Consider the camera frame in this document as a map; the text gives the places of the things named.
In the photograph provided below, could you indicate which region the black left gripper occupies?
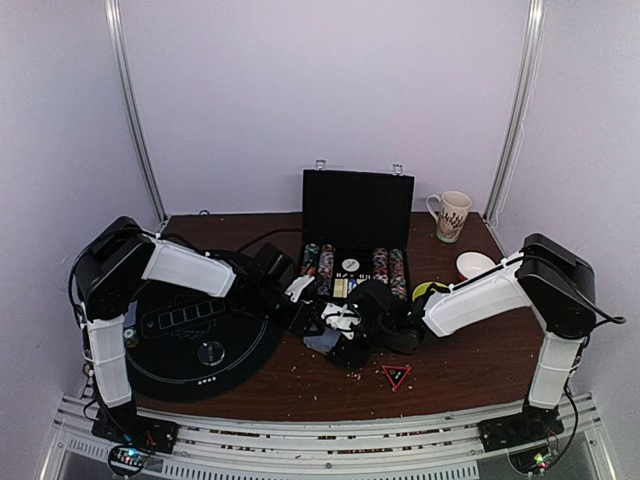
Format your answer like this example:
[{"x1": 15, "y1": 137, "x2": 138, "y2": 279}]
[{"x1": 253, "y1": 282, "x2": 324, "y2": 336}]

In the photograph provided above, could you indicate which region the grey card deck box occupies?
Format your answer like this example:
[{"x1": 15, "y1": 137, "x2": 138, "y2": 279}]
[{"x1": 303, "y1": 332, "x2": 340, "y2": 355}]

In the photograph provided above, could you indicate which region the black poker chip case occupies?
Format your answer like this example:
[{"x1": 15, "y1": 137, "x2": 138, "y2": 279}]
[{"x1": 299, "y1": 168, "x2": 415, "y2": 300}]

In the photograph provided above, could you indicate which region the clear black round button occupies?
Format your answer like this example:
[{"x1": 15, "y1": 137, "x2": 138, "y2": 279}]
[{"x1": 197, "y1": 341, "x2": 226, "y2": 367}]

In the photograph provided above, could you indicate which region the blue checkered playing card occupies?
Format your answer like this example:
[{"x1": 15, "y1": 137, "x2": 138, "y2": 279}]
[{"x1": 123, "y1": 302, "x2": 137, "y2": 329}]

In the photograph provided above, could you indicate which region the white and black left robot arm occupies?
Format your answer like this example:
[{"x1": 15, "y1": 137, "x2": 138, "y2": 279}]
[{"x1": 68, "y1": 216, "x2": 317, "y2": 455}]

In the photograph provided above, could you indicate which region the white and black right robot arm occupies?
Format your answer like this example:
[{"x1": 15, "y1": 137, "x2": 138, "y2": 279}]
[{"x1": 319, "y1": 234, "x2": 626, "y2": 451}]

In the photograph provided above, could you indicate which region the left outer poker chip row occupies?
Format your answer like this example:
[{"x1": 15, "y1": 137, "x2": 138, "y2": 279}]
[{"x1": 300, "y1": 243, "x2": 321, "y2": 276}]

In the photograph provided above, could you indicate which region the yellow-green bowl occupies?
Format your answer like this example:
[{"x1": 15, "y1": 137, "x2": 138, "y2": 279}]
[{"x1": 412, "y1": 281, "x2": 449, "y2": 302}]

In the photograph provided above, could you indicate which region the red and black triangle card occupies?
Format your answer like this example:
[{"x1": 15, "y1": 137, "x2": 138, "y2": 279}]
[{"x1": 382, "y1": 365, "x2": 411, "y2": 391}]

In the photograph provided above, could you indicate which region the left inner poker chip row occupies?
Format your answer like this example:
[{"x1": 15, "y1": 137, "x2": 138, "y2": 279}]
[{"x1": 317, "y1": 244, "x2": 335, "y2": 296}]

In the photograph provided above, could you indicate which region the cream card deck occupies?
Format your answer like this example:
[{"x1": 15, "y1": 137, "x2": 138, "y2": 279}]
[{"x1": 333, "y1": 278, "x2": 349, "y2": 298}]

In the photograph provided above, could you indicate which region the right outer poker chip row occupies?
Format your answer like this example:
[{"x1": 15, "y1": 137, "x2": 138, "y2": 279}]
[{"x1": 389, "y1": 249, "x2": 407, "y2": 300}]

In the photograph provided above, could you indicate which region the white dealer button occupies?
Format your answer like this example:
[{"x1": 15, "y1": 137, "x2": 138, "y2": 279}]
[{"x1": 341, "y1": 258, "x2": 360, "y2": 273}]

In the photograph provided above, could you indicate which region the white and orange bowl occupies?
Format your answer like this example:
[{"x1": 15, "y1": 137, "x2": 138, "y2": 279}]
[{"x1": 456, "y1": 251, "x2": 496, "y2": 281}]

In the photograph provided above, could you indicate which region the round black poker mat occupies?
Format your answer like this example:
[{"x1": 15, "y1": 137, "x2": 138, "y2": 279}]
[{"x1": 119, "y1": 249, "x2": 290, "y2": 403}]

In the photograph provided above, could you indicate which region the cream patterned mug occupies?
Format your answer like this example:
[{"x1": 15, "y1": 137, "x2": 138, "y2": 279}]
[{"x1": 425, "y1": 190, "x2": 472, "y2": 244}]

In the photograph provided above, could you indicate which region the right green circuit board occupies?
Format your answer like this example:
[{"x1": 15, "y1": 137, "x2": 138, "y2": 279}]
[{"x1": 515, "y1": 448, "x2": 555, "y2": 475}]

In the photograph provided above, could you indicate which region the green circuit board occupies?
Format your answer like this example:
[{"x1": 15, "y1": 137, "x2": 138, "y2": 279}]
[
  {"x1": 515, "y1": 448, "x2": 555, "y2": 475},
  {"x1": 107, "y1": 445, "x2": 151, "y2": 477}
]

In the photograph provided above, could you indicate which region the left green circuit board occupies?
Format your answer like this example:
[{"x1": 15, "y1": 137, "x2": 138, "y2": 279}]
[{"x1": 107, "y1": 445, "x2": 151, "y2": 477}]

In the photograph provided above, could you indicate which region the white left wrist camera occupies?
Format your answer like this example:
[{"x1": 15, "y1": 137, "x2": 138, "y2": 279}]
[{"x1": 285, "y1": 275, "x2": 315, "y2": 303}]

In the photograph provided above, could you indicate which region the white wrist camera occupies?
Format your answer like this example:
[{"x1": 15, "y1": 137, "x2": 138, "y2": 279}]
[
  {"x1": 320, "y1": 303, "x2": 361, "y2": 340},
  {"x1": 285, "y1": 275, "x2": 315, "y2": 303}
]

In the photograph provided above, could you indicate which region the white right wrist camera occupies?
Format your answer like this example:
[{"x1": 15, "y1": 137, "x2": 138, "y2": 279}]
[{"x1": 320, "y1": 303, "x2": 361, "y2": 340}]

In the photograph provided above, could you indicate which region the right aluminium frame post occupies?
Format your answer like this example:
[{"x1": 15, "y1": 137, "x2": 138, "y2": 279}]
[{"x1": 484, "y1": 0, "x2": 546, "y2": 225}]

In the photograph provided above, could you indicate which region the aluminium frame post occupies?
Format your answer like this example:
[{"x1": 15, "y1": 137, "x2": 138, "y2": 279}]
[
  {"x1": 484, "y1": 0, "x2": 546, "y2": 225},
  {"x1": 104, "y1": 0, "x2": 169, "y2": 223}
]

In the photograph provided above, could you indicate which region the aluminium front rail base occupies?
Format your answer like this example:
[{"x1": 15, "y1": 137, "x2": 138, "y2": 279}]
[{"x1": 35, "y1": 387, "x2": 622, "y2": 479}]

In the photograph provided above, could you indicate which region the left aluminium frame post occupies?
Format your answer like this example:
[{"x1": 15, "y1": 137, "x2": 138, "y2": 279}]
[{"x1": 104, "y1": 0, "x2": 169, "y2": 223}]

